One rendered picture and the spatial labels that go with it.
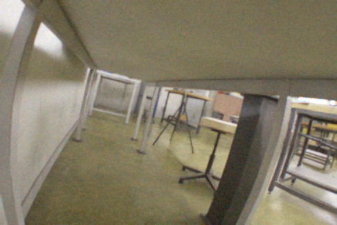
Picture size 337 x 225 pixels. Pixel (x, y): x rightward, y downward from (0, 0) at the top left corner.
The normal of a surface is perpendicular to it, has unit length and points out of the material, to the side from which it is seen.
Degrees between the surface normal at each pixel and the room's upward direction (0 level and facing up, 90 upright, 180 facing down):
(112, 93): 90
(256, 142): 90
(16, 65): 90
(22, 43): 90
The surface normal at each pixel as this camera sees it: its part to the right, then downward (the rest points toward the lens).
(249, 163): 0.19, 0.04
